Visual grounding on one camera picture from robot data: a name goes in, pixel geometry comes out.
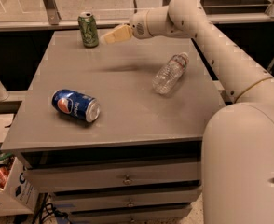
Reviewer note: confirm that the green soda can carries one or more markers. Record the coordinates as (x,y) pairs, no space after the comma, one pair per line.
(88,30)

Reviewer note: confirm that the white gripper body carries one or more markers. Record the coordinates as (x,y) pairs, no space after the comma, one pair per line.
(138,24)

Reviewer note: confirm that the white cardboard box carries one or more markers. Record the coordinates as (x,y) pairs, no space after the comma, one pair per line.
(18,196)

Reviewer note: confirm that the clear plastic water bottle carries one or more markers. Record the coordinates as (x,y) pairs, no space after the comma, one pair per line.
(170,73)

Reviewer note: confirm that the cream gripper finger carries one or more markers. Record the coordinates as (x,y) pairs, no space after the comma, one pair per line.
(118,34)

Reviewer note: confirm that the grey drawer cabinet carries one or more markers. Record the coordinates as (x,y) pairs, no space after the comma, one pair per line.
(140,159)

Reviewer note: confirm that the blue pepsi can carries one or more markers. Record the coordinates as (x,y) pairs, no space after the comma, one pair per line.
(76,105)

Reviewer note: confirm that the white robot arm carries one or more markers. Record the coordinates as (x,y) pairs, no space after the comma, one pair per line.
(238,142)

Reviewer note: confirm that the metal railing frame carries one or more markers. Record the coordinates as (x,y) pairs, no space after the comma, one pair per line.
(62,14)

